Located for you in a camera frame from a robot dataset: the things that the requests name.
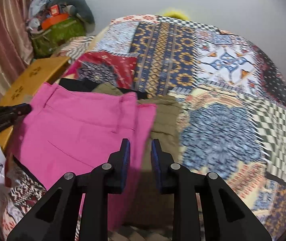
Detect pink pants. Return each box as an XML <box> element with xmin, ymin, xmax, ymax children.
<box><xmin>8</xmin><ymin>83</ymin><xmax>157</xmax><ymax>230</ymax></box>

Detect wooden lap desk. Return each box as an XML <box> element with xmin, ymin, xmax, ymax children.
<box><xmin>0</xmin><ymin>56</ymin><xmax>71</xmax><ymax>151</ymax></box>

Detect black folded garment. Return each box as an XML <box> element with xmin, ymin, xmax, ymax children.
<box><xmin>59</xmin><ymin>78</ymin><xmax>148</xmax><ymax>100</ymax></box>

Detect striped pink beige curtain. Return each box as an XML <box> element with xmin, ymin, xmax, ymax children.
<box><xmin>0</xmin><ymin>0</ymin><xmax>34</xmax><ymax>99</ymax></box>

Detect green storage bag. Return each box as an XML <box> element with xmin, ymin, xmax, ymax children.
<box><xmin>30</xmin><ymin>17</ymin><xmax>86</xmax><ymax>59</ymax></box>

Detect olive green folded pants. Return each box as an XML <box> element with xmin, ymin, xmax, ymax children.
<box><xmin>91</xmin><ymin>82</ymin><xmax>184</xmax><ymax>229</ymax></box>

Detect orange box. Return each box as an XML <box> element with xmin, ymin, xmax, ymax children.
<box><xmin>41</xmin><ymin>14</ymin><xmax>69</xmax><ymax>30</ymax></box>

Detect patchwork patterned bedspread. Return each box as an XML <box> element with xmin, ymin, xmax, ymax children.
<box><xmin>0</xmin><ymin>15</ymin><xmax>286</xmax><ymax>240</ymax></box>

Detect grey neck pillow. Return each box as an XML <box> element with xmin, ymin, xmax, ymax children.
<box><xmin>47</xmin><ymin>0</ymin><xmax>95</xmax><ymax>25</ymax></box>

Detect yellow round object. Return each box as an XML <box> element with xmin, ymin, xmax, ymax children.
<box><xmin>161</xmin><ymin>8</ymin><xmax>190</xmax><ymax>21</ymax></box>

